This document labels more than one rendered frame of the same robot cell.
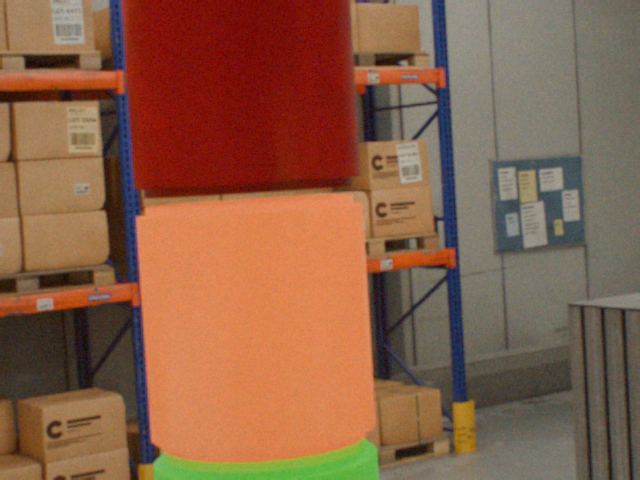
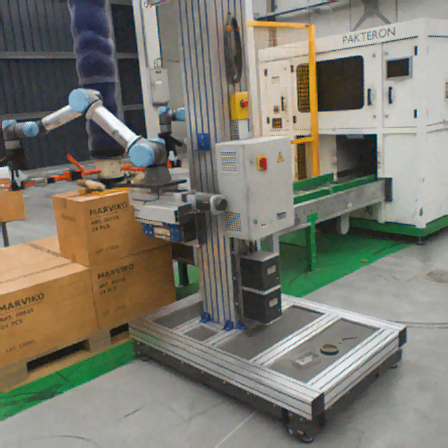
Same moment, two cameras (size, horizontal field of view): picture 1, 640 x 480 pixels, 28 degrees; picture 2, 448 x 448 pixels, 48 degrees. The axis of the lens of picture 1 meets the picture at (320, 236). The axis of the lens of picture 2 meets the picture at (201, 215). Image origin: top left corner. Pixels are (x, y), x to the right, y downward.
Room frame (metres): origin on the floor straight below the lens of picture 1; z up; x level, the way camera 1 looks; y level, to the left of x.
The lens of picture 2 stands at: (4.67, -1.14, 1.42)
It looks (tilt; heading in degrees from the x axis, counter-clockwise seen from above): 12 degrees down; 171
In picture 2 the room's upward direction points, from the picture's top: 5 degrees counter-clockwise
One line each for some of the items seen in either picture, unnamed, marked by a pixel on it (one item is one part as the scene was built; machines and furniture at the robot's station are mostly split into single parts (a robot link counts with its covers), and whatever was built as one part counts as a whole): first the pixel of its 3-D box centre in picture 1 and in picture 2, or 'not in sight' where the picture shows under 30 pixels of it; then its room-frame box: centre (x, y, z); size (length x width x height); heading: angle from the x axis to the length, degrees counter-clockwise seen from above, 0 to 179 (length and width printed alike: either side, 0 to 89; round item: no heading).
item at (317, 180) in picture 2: not in sight; (278, 189); (0.28, 0.33, 0.60); 1.60 x 0.10 x 0.09; 120
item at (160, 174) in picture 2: not in sight; (157, 172); (1.98, -0.92, 1.09); 0.15 x 0.15 x 0.10
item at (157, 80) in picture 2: not in sight; (158, 85); (0.11, -0.67, 1.62); 0.20 x 0.05 x 0.30; 120
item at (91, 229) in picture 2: not in sight; (112, 219); (1.46, -1.20, 0.75); 0.60 x 0.40 x 0.40; 119
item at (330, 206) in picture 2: not in sight; (305, 214); (0.97, 0.31, 0.50); 2.31 x 0.05 x 0.19; 120
